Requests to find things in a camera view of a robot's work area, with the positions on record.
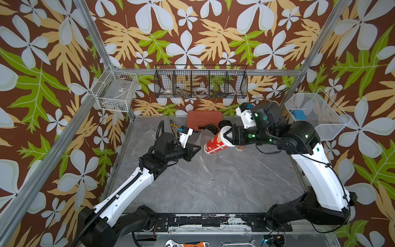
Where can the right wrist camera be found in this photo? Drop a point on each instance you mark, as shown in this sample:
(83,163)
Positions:
(244,112)

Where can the blue object in basket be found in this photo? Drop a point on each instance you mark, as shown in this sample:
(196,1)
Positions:
(299,115)

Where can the orange adjustable wrench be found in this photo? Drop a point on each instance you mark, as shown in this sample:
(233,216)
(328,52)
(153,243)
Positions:
(172,243)

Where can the black lid red cup left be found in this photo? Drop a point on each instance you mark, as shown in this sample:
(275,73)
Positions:
(212,128)

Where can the black lid red cup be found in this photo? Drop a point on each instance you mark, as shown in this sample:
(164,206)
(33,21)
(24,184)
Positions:
(212,128)
(224,123)

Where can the black wire basket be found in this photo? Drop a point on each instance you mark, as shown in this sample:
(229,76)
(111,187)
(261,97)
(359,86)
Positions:
(200,81)

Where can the red plastic tool case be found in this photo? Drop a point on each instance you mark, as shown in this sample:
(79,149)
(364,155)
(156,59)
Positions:
(197,120)

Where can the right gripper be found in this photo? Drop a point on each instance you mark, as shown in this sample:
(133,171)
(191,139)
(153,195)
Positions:
(234,136)

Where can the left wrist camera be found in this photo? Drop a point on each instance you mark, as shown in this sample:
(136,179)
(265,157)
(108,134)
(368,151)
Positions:
(184,133)

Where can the white lid red cup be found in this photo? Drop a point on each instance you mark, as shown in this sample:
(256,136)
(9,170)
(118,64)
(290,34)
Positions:
(219,142)
(240,147)

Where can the white mesh basket right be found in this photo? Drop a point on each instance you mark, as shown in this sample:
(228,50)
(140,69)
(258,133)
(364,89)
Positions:
(322,112)

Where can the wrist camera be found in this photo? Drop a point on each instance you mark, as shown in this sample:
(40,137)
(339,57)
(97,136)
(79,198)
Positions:
(244,112)
(184,133)

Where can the silver spanner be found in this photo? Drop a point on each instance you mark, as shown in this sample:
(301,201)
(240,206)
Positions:
(237,244)

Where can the black mounting rail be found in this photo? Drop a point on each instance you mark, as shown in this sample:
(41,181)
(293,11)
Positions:
(163,222)

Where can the yellow black pliers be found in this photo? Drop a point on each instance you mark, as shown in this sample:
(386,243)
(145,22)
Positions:
(175,128)

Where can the white wire basket left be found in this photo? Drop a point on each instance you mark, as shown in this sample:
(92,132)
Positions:
(114,90)

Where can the white lid red cup front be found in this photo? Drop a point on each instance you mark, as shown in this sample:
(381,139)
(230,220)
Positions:
(219,142)

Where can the black lid red cup right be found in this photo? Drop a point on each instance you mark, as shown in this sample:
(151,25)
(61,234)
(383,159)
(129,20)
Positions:
(224,123)

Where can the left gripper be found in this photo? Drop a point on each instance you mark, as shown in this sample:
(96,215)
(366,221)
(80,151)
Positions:
(188,153)

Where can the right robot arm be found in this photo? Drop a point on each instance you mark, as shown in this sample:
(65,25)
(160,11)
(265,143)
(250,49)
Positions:
(328,202)

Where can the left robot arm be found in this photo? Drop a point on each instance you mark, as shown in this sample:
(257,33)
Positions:
(103,225)

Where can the clear plastic carrier bag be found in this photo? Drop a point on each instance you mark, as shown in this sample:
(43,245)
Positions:
(203,137)

